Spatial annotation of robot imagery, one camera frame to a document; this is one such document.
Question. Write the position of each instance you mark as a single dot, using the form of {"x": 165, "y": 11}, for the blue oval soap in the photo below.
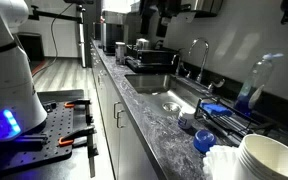
{"x": 204, "y": 140}

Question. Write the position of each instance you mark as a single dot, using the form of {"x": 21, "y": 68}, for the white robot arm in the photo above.
{"x": 20, "y": 106}

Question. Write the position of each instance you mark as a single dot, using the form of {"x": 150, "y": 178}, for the dish soap bottle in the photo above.
{"x": 255, "y": 83}

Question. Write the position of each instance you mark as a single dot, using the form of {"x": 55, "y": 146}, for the stainless steel sink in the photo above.
{"x": 167, "y": 94}

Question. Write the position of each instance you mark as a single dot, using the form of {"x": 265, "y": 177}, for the black tray with kettle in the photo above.
{"x": 163, "y": 60}

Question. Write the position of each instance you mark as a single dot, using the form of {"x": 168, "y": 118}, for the steel canister on counter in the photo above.
{"x": 120, "y": 52}

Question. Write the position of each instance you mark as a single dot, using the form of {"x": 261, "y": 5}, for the white pill bottle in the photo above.
{"x": 185, "y": 118}

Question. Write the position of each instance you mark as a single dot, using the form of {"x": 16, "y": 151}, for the grey lower cabinets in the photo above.
{"x": 128, "y": 156}

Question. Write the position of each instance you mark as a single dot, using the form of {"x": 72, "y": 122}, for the black coffee machine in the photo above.
{"x": 112, "y": 30}

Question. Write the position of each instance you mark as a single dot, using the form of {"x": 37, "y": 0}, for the white coffee filters stack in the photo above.
{"x": 218, "y": 164}

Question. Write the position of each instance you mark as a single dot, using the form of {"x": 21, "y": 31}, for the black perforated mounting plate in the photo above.
{"x": 22, "y": 150}

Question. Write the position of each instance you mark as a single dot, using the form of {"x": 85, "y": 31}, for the black trash bin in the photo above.
{"x": 32, "y": 44}

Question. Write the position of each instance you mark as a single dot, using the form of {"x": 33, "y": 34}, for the far orange-handled clamp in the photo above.
{"x": 81, "y": 103}

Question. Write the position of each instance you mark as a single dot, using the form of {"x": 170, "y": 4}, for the orange-handled clamp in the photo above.
{"x": 81, "y": 103}
{"x": 92, "y": 151}

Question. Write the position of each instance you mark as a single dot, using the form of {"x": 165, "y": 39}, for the near orange-handled clamp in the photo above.
{"x": 92, "y": 151}

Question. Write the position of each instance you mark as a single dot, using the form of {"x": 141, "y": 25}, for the black wire dish rack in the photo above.
{"x": 233, "y": 127}

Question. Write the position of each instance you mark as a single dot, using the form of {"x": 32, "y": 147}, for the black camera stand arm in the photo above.
{"x": 36, "y": 13}

